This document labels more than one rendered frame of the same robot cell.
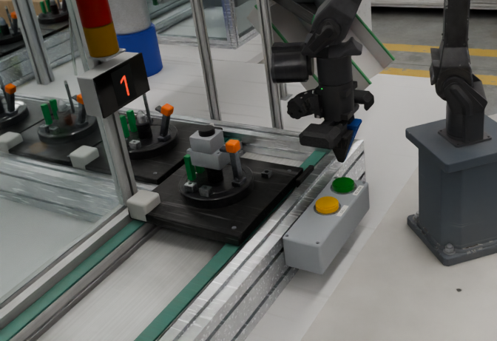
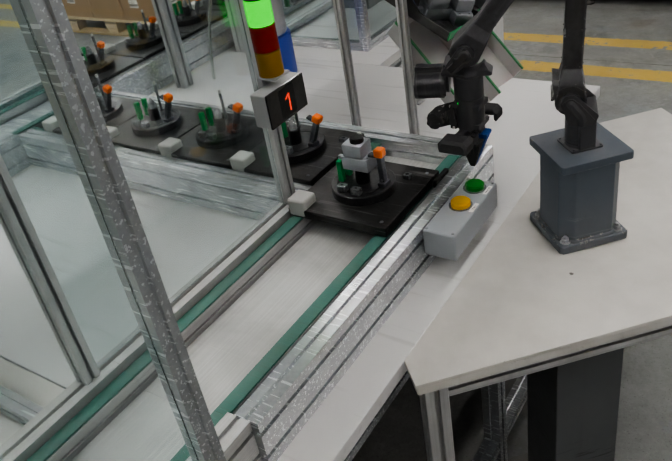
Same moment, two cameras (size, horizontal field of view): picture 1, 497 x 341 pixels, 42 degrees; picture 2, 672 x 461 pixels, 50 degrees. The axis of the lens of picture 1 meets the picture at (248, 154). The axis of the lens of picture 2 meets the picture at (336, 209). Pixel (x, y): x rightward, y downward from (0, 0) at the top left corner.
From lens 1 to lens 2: 0.35 m
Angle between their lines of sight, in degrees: 5
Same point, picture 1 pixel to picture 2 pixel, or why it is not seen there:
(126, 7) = not seen: hidden behind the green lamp
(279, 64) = (421, 83)
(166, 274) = (324, 261)
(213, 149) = (362, 155)
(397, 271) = (520, 258)
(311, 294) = (447, 277)
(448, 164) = (564, 168)
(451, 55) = (568, 75)
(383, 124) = (511, 128)
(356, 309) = (485, 289)
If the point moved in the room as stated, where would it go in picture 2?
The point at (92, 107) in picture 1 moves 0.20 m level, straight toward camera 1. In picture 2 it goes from (262, 120) to (283, 165)
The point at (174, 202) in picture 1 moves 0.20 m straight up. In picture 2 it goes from (327, 200) to (312, 116)
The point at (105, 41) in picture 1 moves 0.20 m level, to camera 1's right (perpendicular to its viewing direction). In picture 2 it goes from (274, 64) to (377, 48)
